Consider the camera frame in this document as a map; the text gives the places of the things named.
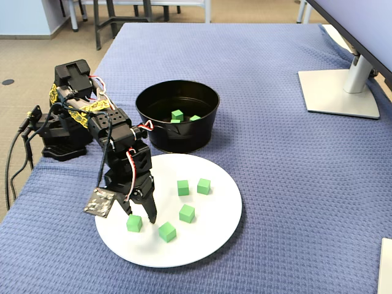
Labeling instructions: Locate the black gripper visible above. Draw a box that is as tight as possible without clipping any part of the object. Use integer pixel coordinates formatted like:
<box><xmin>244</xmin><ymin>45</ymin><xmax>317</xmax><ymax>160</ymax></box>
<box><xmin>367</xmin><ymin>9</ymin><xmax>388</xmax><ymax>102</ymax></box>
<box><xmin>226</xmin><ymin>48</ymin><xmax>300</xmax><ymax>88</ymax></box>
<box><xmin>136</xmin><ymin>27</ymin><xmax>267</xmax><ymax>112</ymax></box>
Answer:
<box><xmin>104</xmin><ymin>146</ymin><xmax>159</xmax><ymax>225</ymax></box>

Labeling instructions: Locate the white round plate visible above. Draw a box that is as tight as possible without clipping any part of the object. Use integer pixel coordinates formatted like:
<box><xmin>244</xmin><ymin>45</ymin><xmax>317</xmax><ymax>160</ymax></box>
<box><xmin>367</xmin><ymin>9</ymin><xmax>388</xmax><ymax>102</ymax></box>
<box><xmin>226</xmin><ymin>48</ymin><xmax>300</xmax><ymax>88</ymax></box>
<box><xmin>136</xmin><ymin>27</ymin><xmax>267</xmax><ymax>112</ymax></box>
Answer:
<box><xmin>94</xmin><ymin>153</ymin><xmax>243</xmax><ymax>269</ymax></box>

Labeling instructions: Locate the black metal bucket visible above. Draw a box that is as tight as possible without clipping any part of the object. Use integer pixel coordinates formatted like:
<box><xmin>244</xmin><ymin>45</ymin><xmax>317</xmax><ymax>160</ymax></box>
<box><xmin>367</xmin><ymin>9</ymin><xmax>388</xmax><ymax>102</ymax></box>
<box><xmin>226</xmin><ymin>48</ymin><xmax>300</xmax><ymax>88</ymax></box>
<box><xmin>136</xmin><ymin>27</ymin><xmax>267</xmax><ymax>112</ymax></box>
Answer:
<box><xmin>135</xmin><ymin>80</ymin><xmax>221</xmax><ymax>154</ymax></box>

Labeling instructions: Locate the blue waffle-weave cloth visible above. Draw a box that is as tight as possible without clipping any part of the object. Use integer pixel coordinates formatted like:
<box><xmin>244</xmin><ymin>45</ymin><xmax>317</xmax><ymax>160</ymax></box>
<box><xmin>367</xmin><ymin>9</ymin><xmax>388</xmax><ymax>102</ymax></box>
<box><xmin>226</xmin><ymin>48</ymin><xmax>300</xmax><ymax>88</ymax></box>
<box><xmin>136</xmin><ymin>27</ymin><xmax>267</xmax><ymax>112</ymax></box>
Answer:
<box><xmin>0</xmin><ymin>23</ymin><xmax>392</xmax><ymax>294</ymax></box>

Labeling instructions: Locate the monitor with silver stand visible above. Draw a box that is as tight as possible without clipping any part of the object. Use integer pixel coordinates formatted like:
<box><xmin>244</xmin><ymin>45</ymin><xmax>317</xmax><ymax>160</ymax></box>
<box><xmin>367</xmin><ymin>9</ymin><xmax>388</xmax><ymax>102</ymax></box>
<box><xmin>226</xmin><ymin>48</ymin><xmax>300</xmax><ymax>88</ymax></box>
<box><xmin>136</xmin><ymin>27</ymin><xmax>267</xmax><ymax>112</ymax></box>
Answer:
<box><xmin>298</xmin><ymin>0</ymin><xmax>392</xmax><ymax>119</ymax></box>

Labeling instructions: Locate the white flat board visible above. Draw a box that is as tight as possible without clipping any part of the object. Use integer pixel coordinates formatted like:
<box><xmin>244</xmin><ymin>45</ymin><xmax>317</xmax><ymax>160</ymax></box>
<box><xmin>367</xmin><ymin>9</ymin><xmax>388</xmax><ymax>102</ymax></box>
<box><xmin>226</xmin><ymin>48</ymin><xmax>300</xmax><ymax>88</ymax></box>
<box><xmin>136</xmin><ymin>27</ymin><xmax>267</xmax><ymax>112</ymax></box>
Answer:
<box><xmin>379</xmin><ymin>238</ymin><xmax>392</xmax><ymax>294</ymax></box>

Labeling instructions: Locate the white furniture leg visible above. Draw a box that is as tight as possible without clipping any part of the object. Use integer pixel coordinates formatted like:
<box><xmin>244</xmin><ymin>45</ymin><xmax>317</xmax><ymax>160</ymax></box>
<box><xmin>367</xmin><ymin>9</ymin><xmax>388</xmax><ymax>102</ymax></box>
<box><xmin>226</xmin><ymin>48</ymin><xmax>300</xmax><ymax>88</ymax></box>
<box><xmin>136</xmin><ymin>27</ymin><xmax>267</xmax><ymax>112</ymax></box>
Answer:
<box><xmin>295</xmin><ymin>0</ymin><xmax>314</xmax><ymax>25</ymax></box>

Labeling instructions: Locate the small camera circuit board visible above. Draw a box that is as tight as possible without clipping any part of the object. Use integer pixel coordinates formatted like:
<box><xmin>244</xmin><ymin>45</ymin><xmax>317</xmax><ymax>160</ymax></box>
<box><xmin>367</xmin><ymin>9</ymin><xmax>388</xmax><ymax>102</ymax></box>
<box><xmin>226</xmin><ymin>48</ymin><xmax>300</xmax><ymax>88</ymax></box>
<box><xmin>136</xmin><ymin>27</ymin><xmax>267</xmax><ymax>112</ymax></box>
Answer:
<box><xmin>81</xmin><ymin>187</ymin><xmax>116</xmax><ymax>219</ymax></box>

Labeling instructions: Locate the thin black camera cable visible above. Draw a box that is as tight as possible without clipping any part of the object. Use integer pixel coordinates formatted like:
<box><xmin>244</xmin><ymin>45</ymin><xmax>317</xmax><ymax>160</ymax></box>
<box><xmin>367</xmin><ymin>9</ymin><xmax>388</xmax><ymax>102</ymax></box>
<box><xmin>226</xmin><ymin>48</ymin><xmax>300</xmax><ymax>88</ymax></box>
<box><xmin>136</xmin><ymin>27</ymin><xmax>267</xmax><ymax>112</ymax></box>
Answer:
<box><xmin>36</xmin><ymin>102</ymin><xmax>113</xmax><ymax>190</ymax></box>

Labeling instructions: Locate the black base cable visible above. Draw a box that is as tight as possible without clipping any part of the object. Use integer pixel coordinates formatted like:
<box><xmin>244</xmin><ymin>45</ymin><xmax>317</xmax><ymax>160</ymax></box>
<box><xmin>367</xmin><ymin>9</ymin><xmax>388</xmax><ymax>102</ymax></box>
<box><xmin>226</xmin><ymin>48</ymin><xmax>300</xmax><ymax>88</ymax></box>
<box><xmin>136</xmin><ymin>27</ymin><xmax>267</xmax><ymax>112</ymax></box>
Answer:
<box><xmin>10</xmin><ymin>131</ymin><xmax>35</xmax><ymax>200</ymax></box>
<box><xmin>4</xmin><ymin>122</ymin><xmax>30</xmax><ymax>212</ymax></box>

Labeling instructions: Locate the dark grey metal stool frame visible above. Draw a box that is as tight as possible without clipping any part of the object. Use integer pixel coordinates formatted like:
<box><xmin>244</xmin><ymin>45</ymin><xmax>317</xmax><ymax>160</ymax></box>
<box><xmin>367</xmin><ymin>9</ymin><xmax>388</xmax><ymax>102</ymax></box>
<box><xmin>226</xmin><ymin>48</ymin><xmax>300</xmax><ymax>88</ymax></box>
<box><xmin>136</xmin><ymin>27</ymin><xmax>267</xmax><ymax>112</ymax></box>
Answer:
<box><xmin>92</xmin><ymin>0</ymin><xmax>154</xmax><ymax>51</ymax></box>

